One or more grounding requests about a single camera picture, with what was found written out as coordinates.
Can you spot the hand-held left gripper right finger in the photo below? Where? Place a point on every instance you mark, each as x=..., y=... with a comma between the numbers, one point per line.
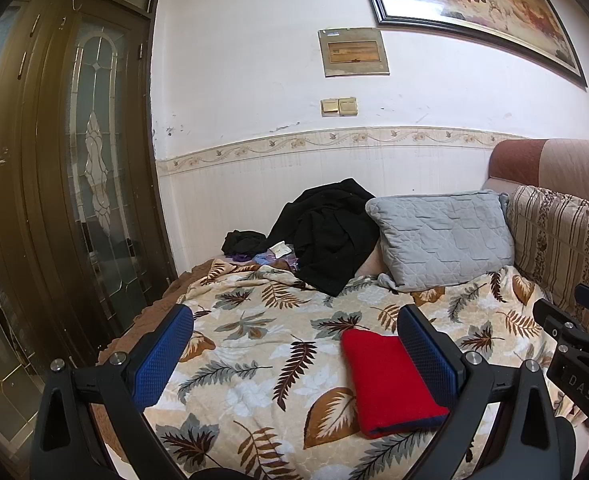
x=429, y=355

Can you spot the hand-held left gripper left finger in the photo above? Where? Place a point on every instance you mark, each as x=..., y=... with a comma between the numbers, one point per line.
x=164, y=355

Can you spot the red and blue sweater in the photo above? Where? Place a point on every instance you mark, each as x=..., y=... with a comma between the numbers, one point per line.
x=389, y=380

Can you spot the brown bed sheet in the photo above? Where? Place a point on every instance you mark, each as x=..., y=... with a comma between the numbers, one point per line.
x=144, y=317

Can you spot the striped sofa backrest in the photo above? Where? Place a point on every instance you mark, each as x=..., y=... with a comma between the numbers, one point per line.
x=554, y=240

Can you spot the leaf print blanket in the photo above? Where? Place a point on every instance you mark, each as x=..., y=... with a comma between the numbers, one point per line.
x=254, y=350

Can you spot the beige pillow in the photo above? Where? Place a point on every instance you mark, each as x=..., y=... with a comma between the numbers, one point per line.
x=372, y=265

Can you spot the grey quilted pillow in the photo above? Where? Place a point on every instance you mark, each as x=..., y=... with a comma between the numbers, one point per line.
x=439, y=235

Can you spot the purple cloth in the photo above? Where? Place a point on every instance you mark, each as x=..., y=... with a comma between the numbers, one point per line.
x=264, y=260

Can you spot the brown patchwork sofa cover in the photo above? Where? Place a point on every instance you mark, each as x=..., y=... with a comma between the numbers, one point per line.
x=524, y=165

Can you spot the white paper tag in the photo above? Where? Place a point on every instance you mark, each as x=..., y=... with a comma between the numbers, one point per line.
x=280, y=250

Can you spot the large black garment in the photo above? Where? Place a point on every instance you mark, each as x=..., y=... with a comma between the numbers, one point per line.
x=324, y=235

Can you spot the wooden glass panel door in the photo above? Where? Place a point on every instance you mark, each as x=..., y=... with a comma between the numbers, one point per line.
x=39, y=160

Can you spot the gold wall switch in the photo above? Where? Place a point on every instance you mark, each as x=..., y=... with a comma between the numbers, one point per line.
x=330, y=107
x=348, y=106

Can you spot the wall electrical panel box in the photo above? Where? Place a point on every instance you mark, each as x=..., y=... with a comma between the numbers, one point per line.
x=353, y=52

